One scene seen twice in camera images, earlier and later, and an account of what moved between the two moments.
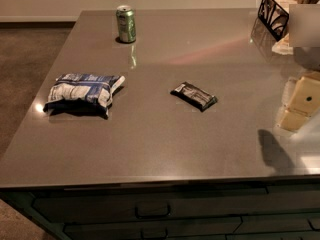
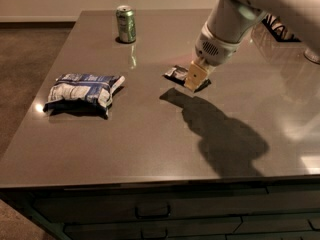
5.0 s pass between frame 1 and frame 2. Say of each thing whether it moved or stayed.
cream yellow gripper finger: moved
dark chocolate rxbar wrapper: moved
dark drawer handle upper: stayed
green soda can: stayed
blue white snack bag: stayed
